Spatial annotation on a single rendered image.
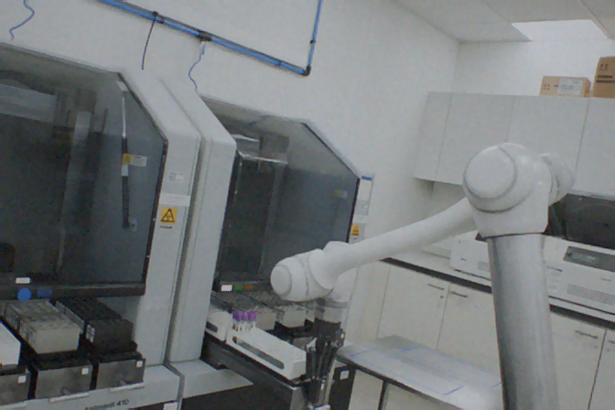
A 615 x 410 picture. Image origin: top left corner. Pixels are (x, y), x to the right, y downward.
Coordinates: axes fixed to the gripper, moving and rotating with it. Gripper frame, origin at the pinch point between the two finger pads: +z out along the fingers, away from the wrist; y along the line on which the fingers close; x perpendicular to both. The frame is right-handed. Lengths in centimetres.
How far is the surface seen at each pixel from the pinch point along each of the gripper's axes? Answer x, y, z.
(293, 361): -5.7, 4.5, -6.5
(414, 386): 14.2, -27.9, -2.0
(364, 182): -42, -58, -59
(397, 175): -153, -238, -69
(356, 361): -6.8, -26.2, -2.0
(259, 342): -21.2, 3.6, -6.4
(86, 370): -33, 50, 0
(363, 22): -153, -166, -165
